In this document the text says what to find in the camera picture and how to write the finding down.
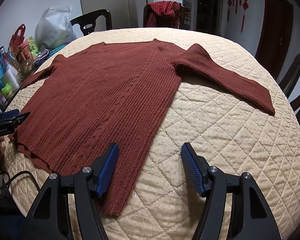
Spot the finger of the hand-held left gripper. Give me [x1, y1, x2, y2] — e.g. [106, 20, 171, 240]
[0, 112, 31, 128]
[0, 109, 20, 122]

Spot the white plastic bag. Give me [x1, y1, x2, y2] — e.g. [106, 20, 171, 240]
[35, 5, 77, 53]

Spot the rust brown knit sweater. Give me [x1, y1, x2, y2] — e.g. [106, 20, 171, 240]
[9, 38, 276, 217]

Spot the pink drinking bottle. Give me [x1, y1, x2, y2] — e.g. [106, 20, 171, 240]
[18, 42, 32, 63]

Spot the dark wooden chair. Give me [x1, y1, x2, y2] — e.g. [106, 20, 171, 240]
[277, 53, 300, 148]
[143, 2, 188, 30]
[69, 9, 113, 37]

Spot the white paper cup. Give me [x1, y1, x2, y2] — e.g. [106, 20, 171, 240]
[0, 69, 19, 93]

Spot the teal woven mat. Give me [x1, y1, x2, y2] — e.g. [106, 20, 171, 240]
[44, 44, 68, 61]

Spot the brown glass jar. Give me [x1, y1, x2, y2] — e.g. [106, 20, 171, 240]
[19, 59, 36, 81]

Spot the beige quilted blanket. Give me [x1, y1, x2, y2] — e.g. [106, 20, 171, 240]
[2, 27, 300, 240]

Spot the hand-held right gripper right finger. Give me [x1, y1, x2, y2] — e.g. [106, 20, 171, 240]
[181, 142, 282, 240]

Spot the dark brown door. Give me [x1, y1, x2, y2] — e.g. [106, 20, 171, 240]
[255, 0, 294, 68]

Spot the pink and blue plastic item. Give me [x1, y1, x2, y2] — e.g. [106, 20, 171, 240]
[34, 49, 50, 63]

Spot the black cable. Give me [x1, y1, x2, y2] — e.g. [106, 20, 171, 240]
[0, 171, 44, 196]

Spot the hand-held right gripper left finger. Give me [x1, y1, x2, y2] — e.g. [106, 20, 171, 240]
[21, 142, 120, 240]

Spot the red checked cloth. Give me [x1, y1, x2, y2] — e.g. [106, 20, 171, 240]
[147, 1, 182, 29]

